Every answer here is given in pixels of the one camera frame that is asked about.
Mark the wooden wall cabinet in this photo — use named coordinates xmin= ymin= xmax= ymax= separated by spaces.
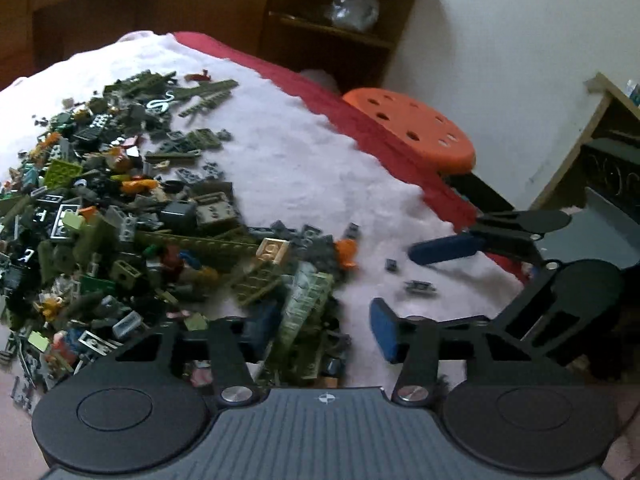
xmin=0 ymin=0 xmax=432 ymax=97

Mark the dark electronic device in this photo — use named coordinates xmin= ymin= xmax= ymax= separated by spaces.
xmin=582 ymin=130 xmax=640 ymax=203

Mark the pile of building bricks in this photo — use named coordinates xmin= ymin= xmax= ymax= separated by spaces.
xmin=0 ymin=69 xmax=362 ymax=411

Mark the clear plastic bag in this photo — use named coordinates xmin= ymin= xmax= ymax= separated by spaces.
xmin=329 ymin=0 xmax=381 ymax=32

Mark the orange plastic stool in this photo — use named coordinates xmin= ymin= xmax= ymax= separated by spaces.
xmin=342 ymin=87 xmax=519 ymax=217

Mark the light wooden side table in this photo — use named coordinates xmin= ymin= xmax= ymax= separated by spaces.
xmin=529 ymin=72 xmax=640 ymax=212

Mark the white S-shaped piece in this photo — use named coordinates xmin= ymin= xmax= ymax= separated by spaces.
xmin=145 ymin=90 xmax=176 ymax=116

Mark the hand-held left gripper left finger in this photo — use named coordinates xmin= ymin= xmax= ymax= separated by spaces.
xmin=115 ymin=304 xmax=282 ymax=407

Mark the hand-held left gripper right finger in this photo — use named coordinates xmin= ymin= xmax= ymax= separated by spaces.
xmin=369 ymin=297 xmax=571 ymax=407

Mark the white plush toy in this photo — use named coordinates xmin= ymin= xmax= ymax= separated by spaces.
xmin=299 ymin=68 xmax=342 ymax=94

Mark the red blanket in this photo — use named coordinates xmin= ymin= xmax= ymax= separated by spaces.
xmin=172 ymin=31 xmax=532 ymax=286

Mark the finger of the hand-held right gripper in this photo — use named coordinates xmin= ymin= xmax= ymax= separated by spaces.
xmin=492 ymin=258 xmax=625 ymax=366
xmin=408 ymin=208 xmax=571 ymax=265

